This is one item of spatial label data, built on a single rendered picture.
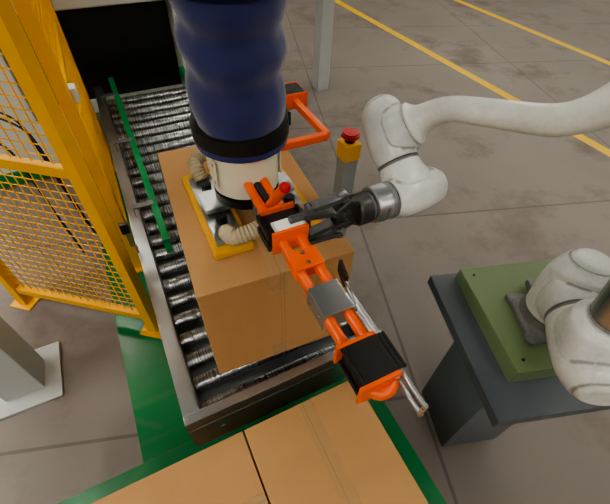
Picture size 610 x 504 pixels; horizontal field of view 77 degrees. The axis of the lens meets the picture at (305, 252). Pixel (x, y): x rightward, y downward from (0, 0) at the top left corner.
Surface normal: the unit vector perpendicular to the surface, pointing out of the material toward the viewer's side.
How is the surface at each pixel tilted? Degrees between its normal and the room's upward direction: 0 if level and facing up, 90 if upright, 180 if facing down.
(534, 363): 2
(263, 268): 0
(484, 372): 0
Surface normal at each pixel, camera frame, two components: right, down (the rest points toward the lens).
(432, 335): 0.04, -0.67
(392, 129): -0.45, 0.14
